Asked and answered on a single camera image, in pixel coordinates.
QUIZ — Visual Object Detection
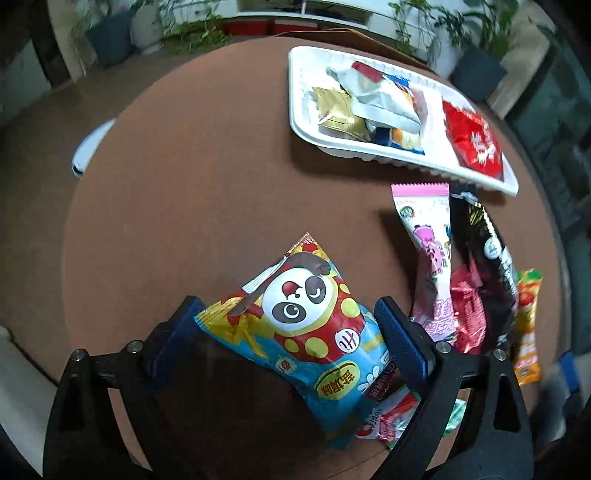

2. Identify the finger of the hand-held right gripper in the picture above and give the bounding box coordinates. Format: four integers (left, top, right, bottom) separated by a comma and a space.
554, 350, 580, 393

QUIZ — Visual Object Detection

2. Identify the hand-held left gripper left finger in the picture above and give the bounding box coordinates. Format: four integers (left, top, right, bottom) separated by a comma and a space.
44, 295, 206, 480

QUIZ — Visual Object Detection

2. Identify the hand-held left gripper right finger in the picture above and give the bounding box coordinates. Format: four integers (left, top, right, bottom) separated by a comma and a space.
374, 296, 536, 480

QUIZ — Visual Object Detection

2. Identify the orange snack packet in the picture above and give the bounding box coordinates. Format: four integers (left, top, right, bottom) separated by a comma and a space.
512, 269, 543, 386

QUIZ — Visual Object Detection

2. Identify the small red snack packet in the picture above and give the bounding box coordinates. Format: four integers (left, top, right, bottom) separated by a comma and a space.
450, 265, 489, 356

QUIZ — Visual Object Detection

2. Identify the pink snack packet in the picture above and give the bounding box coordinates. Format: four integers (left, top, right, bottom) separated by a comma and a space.
390, 182, 458, 342

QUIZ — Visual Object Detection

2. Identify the blue panda snack bag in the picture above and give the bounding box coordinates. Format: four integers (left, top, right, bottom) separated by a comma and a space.
194, 232, 393, 450

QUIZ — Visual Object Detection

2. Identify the black snack packet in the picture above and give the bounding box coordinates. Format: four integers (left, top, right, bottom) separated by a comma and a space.
450, 194, 520, 356

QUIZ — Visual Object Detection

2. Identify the long blue cake packet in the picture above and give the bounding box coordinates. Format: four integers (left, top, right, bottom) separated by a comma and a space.
367, 74, 428, 155

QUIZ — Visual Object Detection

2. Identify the red snack bag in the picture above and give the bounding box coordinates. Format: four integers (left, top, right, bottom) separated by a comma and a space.
442, 99, 504, 177

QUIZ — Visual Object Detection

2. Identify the white silver snack bag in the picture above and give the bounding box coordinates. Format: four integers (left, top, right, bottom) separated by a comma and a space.
325, 61, 423, 134

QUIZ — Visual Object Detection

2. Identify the gold snack packet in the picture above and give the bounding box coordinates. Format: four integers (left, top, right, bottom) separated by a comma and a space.
311, 87, 368, 139

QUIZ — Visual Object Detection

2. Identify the white foam tray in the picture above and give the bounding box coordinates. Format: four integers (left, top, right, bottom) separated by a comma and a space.
288, 45, 520, 198

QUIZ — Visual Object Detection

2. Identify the beige chair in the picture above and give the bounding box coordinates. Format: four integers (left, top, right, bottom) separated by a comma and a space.
0, 325, 61, 462

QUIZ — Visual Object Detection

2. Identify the round brown table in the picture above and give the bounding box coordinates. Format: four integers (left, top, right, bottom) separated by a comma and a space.
62, 34, 566, 472

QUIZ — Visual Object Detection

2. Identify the white trash can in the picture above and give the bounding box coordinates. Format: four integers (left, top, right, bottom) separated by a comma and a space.
71, 119, 116, 178

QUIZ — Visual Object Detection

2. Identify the glass sliding door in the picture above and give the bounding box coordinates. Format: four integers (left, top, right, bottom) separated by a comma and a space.
508, 28, 591, 232

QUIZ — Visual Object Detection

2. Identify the large-leaf plant in blue pot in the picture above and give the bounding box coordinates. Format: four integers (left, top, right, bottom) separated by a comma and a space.
450, 0, 525, 101

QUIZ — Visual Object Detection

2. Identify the beige curtain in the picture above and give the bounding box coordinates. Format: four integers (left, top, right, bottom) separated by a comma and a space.
489, 0, 555, 121

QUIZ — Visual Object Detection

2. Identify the trailing plant on stand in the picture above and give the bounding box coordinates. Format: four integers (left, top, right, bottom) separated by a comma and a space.
388, 0, 439, 63

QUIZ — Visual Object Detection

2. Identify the brown cardboard box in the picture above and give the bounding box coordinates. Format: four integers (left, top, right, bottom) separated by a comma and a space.
270, 27, 439, 72

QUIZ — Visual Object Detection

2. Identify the tall plant in blue pot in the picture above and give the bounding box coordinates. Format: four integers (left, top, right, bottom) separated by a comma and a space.
74, 0, 136, 68

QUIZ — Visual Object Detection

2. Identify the plant in ribbed white pot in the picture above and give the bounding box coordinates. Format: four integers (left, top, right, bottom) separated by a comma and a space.
131, 0, 165, 55

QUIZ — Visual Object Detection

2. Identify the trailing green plant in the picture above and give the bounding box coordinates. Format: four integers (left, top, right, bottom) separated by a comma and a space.
157, 0, 236, 52

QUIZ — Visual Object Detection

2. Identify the white television cabinet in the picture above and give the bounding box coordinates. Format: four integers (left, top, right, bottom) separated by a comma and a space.
235, 0, 398, 33

